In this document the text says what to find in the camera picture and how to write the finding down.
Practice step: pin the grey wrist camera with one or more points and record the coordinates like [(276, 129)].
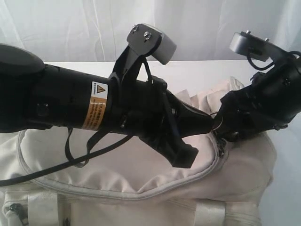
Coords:
[(252, 47), (143, 41)]

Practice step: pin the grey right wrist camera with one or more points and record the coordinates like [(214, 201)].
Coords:
[(252, 47)]

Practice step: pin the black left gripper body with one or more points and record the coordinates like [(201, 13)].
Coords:
[(144, 110)]

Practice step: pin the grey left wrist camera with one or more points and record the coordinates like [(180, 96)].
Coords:
[(143, 41)]

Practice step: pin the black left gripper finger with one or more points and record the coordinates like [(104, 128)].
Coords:
[(178, 153), (192, 121)]

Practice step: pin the white backdrop curtain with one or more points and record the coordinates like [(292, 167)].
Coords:
[(96, 30)]

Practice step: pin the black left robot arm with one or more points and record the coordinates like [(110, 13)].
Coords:
[(36, 95)]

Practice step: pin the cream fabric duffel bag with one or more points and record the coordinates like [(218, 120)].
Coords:
[(134, 185)]

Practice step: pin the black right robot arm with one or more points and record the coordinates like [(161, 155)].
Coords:
[(291, 69)]

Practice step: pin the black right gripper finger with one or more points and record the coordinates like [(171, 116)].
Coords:
[(234, 126), (231, 104)]

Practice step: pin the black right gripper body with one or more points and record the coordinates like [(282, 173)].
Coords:
[(256, 107)]

